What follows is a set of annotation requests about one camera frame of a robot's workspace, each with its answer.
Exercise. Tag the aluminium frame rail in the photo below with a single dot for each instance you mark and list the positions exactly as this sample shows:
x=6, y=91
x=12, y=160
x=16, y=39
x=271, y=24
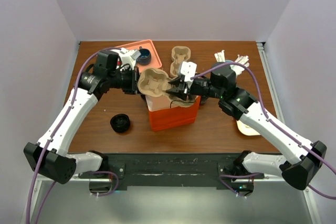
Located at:
x=264, y=60

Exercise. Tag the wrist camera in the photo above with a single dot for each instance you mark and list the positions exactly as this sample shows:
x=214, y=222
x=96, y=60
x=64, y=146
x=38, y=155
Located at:
x=129, y=56
x=188, y=70

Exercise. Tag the white wrapped straws bundle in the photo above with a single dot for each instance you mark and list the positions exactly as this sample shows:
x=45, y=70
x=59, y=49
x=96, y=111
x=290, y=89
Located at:
x=243, y=60

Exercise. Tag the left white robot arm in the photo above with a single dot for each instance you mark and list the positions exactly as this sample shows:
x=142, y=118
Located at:
x=49, y=156

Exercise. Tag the white panda dish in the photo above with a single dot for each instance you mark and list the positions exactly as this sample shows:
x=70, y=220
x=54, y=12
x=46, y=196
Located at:
x=246, y=130

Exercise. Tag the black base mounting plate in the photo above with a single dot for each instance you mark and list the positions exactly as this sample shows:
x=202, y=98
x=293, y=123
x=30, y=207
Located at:
x=169, y=170

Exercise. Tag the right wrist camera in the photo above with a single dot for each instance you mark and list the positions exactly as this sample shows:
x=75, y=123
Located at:
x=188, y=70

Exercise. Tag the dark blue ceramic cup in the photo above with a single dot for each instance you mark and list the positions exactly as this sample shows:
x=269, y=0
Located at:
x=145, y=57

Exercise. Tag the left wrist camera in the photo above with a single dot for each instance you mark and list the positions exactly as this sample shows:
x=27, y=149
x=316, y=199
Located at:
x=129, y=56

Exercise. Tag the pink plastic tray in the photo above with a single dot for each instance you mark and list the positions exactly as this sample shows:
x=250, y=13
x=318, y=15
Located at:
x=148, y=44

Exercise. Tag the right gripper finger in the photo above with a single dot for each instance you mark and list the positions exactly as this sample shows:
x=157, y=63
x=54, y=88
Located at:
x=177, y=83
x=178, y=93

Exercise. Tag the single cardboard cup carrier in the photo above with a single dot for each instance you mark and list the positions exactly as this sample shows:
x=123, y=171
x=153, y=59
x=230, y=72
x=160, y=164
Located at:
x=153, y=83

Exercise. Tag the black cup lid on table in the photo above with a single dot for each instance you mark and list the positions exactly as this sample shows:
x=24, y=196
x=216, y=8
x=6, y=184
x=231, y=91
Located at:
x=120, y=123

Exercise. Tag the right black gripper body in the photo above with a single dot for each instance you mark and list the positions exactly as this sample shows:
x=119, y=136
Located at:
x=202, y=86

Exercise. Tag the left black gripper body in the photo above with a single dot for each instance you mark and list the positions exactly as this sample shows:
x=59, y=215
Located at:
x=127, y=80

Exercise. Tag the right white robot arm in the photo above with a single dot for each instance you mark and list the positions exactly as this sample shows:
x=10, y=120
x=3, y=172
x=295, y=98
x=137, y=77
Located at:
x=299, y=159

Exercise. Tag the orange paper bag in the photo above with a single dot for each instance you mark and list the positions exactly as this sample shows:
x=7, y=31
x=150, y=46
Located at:
x=163, y=115

